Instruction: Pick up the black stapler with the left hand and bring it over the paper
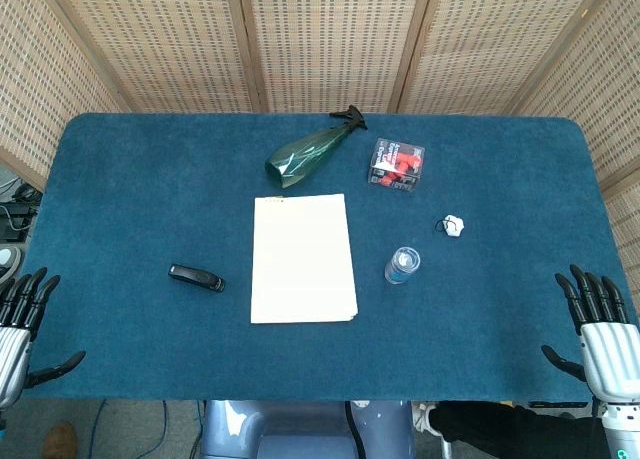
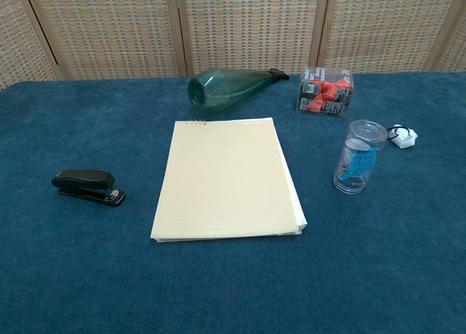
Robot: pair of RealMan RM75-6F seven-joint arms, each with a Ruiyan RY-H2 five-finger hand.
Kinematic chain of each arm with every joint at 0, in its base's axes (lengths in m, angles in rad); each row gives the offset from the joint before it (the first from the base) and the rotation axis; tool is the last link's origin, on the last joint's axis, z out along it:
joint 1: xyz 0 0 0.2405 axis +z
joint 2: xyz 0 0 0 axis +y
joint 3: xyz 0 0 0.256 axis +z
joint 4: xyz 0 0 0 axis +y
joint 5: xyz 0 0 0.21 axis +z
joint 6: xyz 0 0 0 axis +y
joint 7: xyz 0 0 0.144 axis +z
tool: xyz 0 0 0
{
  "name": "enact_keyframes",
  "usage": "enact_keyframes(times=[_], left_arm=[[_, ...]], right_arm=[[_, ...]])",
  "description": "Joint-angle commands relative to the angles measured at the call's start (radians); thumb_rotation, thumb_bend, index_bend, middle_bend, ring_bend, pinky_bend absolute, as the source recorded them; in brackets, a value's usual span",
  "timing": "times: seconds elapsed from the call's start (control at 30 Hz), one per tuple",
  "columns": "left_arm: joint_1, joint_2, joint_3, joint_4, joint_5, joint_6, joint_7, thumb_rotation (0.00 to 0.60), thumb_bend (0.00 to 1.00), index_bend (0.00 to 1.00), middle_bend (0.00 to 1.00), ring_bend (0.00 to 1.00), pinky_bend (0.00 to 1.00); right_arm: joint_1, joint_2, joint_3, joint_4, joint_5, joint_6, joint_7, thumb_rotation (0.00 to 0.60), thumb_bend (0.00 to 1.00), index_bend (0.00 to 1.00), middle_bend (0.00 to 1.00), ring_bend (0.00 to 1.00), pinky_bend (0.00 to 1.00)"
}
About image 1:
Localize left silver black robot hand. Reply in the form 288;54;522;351
0;266;87;411

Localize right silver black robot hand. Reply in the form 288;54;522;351
541;264;640;407

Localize black stapler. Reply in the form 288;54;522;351
167;263;226;294

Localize grey white sneaker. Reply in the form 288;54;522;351
0;243;25;283

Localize brown shoe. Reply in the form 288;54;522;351
41;420;80;459

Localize black cloth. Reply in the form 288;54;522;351
429;401;610;459

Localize blue table cloth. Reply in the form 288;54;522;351
9;111;632;405

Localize white plastic part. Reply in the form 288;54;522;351
411;402;435;434

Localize woven bamboo screen panel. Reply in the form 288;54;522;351
388;0;629;115
42;0;264;114
224;0;436;114
0;0;129;193
512;0;640;300

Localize clear box with red pieces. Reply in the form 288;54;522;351
367;137;426;194

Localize grey-blue robot torso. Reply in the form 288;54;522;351
198;399;417;459

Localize cream paper stack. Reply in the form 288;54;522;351
249;193;360;325

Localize green spray bottle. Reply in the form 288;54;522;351
264;104;370;190

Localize black power equipment with cables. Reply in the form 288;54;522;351
0;176;44;244

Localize blue floor cable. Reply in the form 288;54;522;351
84;399;207;459

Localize small white object with cord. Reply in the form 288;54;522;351
432;214;466;239

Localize black torso cable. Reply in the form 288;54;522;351
343;401;369;459

